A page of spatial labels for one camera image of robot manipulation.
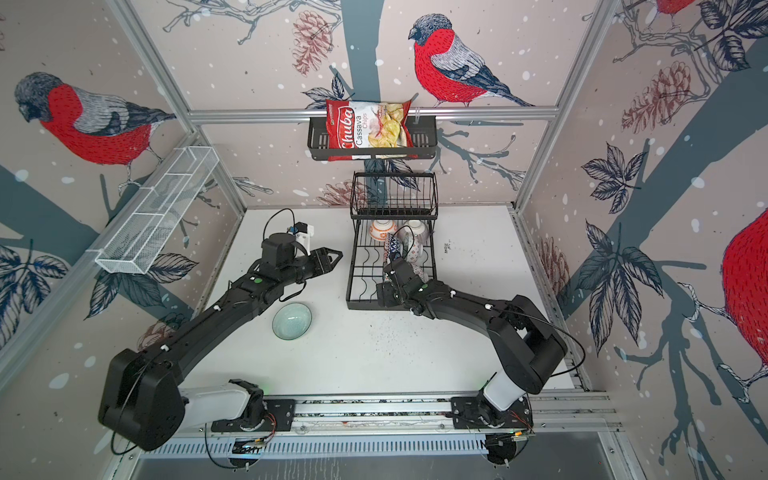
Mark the aluminium mounting rail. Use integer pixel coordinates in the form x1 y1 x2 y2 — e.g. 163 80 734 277
122 391 622 436

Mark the green patterned bowl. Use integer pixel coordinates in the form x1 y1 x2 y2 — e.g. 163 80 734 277
403 236 424 265

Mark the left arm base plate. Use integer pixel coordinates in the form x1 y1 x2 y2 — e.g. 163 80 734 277
209 398 296 434

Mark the black wall basket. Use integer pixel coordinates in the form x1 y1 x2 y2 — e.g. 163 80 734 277
307 116 438 161

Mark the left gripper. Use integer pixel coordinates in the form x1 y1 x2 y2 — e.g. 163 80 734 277
280 246 344 287

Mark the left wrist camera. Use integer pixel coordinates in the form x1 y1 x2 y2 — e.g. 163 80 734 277
288 222 315 255

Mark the teal dashed bowl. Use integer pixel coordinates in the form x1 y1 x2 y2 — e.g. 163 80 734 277
272 303 312 341

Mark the orange floral bowl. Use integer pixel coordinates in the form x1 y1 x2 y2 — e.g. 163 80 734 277
368 219 397 242

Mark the pink striped bowl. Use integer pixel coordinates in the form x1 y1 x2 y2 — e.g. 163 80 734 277
403 220 428 243

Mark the white mesh wall shelf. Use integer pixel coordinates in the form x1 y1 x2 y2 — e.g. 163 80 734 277
95 146 219 274

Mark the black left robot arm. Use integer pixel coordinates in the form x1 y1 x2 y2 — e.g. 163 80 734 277
97 233 343 451

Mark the red blue patterned bowl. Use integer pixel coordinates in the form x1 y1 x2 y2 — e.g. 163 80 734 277
384 233 403 264

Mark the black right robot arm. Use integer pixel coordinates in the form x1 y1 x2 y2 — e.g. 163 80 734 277
377 259 568 428

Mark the red cassava chips bag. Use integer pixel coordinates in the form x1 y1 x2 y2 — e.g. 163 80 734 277
326 100 413 150

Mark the black wire dish rack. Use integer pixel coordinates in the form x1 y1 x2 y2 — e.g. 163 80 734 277
346 172 438 311

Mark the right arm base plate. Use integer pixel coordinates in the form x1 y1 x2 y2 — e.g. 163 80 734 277
445 395 534 431

